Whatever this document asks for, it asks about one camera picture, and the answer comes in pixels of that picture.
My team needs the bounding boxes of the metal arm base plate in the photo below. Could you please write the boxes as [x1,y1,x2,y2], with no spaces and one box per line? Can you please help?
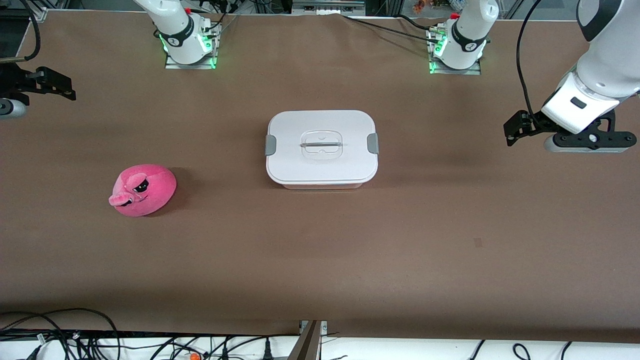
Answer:
[165,22,219,70]
[429,25,482,76]

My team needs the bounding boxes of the aluminium frame post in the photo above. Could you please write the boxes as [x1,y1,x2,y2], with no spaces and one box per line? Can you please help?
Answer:
[287,320,328,360]

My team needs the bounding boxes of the translucent plastic box base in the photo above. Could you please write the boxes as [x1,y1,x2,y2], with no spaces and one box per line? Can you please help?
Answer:
[280,180,365,191]

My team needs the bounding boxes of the grey device box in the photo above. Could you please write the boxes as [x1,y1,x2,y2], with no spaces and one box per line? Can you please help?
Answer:
[292,0,366,16]

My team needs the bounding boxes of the white plastic box lid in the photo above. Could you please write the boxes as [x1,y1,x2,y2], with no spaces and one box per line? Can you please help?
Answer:
[265,110,379,185]

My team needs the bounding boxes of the pink plush toy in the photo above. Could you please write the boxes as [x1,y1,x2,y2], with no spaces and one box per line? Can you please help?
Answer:
[108,165,177,218]

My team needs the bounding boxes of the black looped cable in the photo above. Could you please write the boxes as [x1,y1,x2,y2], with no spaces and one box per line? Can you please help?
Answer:
[0,307,122,360]

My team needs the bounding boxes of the black cable on mat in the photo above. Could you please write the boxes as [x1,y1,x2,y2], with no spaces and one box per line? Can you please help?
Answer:
[344,14,443,43]

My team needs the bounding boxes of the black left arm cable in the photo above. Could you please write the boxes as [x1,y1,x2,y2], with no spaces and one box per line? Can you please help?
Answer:
[515,0,546,121]

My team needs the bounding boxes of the brown table cover mat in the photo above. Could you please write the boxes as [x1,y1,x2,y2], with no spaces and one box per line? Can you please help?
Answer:
[0,10,640,345]

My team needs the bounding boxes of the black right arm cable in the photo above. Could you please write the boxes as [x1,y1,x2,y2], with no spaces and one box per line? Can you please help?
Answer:
[19,0,43,63]

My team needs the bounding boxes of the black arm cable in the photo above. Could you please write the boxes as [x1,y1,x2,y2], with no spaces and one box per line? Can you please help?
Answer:
[515,0,546,121]
[19,0,43,63]

